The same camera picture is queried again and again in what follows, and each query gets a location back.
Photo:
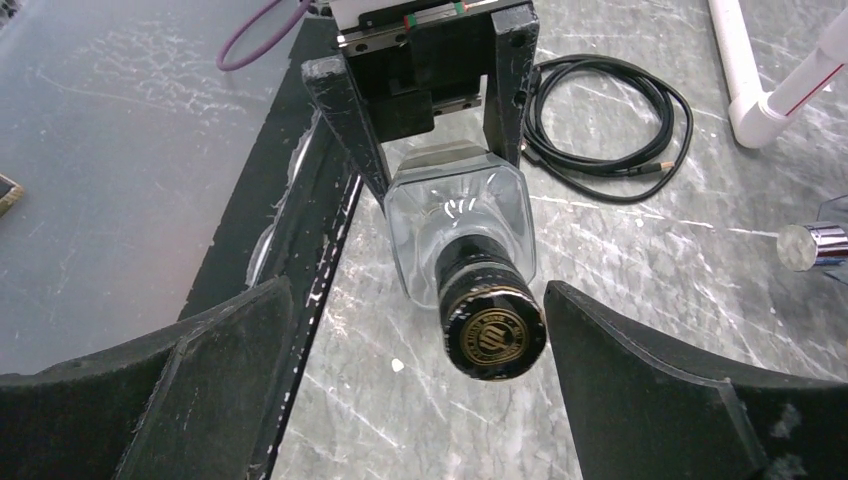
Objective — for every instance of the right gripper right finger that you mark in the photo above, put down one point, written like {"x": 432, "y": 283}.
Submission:
{"x": 644, "y": 405}

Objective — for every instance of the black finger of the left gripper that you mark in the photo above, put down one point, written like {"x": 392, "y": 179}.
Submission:
{"x": 332, "y": 86}
{"x": 515, "y": 34}

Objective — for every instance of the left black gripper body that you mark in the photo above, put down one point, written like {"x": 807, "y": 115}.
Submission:
{"x": 413, "y": 61}

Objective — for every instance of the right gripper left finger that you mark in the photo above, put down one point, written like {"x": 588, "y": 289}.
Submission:
{"x": 152, "y": 397}

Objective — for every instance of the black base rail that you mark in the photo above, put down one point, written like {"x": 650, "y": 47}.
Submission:
{"x": 287, "y": 218}

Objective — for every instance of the white pvc pipe frame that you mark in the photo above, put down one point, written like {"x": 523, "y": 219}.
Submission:
{"x": 775, "y": 57}

